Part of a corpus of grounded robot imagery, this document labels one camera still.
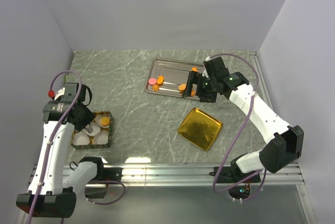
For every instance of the white paper cup front right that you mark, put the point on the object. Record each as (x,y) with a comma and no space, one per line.
(101,138)

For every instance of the orange cookie in tin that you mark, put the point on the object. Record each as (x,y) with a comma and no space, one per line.
(104,121)

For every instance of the pink sandwich cookie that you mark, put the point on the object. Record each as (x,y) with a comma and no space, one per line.
(152,81)

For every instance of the gold tin lid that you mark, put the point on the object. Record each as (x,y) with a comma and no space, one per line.
(200,129)

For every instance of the tan round sandwich cookie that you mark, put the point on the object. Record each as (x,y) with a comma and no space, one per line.
(182,87)

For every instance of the orange flower swirl cookie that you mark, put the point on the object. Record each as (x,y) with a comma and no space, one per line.
(155,87)

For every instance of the orange pineapple cookie left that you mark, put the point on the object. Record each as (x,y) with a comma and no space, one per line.
(160,80)

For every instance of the white paper cup front left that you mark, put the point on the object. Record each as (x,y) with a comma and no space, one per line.
(80,138)

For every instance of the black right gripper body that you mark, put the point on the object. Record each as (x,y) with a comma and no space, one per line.
(207,88)

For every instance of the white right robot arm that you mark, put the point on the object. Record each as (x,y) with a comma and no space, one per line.
(283,142)

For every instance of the white paper cup back right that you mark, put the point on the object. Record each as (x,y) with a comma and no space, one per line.
(97,119)

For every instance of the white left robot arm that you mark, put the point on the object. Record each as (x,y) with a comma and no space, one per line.
(49,194)

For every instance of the white paper cup middle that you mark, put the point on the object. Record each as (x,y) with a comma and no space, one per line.
(92,129)

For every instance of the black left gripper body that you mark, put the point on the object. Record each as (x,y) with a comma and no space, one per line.
(87,116)

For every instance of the green christmas cookie tin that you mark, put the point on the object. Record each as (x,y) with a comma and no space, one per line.
(91,144)

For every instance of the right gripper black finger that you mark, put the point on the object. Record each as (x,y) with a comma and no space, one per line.
(197,79)
(188,90)

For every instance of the aluminium mounting rail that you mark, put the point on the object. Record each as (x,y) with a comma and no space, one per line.
(192,174)

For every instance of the white paper cup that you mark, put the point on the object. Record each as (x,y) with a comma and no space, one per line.
(92,129)
(80,138)
(97,119)
(101,138)

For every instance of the silver metal tray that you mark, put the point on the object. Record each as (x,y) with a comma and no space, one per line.
(174,72)

